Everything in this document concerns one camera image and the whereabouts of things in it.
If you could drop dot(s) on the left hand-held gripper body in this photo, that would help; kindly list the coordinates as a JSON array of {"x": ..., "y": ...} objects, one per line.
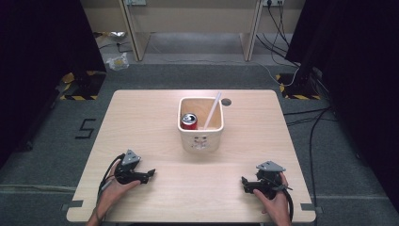
[{"x": 126, "y": 174}]

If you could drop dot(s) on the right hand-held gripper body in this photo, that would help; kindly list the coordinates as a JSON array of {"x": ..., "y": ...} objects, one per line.
[{"x": 268, "y": 182}]

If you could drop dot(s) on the white square bin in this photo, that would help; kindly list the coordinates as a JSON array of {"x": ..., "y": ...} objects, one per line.
[{"x": 200, "y": 141}]

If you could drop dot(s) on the red drink can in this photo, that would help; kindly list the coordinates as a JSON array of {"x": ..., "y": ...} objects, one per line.
[{"x": 188, "y": 121}]

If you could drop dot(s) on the white straw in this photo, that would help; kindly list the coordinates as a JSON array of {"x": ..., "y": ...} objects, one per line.
[{"x": 213, "y": 109}]

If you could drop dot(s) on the person's left hand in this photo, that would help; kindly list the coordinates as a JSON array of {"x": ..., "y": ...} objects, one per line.
[{"x": 113, "y": 193}]

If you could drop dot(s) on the person's right hand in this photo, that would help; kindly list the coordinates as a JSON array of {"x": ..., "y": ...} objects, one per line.
[{"x": 277, "y": 204}]

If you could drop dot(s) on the stand base with striped tape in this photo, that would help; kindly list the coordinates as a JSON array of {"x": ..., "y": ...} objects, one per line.
[
  {"x": 298, "y": 89},
  {"x": 84, "y": 88}
]

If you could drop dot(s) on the crumpled white yellow wrapper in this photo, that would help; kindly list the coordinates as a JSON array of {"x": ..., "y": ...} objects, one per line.
[{"x": 118, "y": 62}]

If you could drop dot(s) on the black curtain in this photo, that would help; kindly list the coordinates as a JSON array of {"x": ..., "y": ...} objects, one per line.
[
  {"x": 360, "y": 78},
  {"x": 40, "y": 62}
]

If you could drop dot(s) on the crumpled silver foil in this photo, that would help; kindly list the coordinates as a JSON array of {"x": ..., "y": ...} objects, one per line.
[{"x": 114, "y": 35}]

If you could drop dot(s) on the white wall socket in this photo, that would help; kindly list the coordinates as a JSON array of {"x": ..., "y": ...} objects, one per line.
[
  {"x": 135, "y": 2},
  {"x": 273, "y": 2}
]

